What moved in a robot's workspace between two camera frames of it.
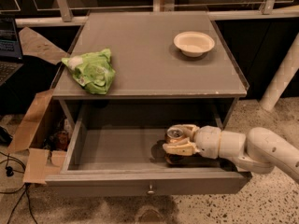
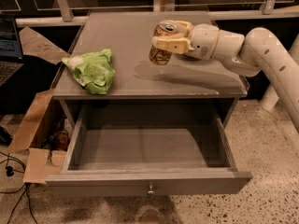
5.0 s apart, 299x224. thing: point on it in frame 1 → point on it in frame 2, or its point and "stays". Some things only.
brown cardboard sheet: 35,46 stays
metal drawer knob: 150,191 stays
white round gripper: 207,141 → 204,41
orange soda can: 175,134 → 158,56
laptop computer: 10,54 stays
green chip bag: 94,71 stays
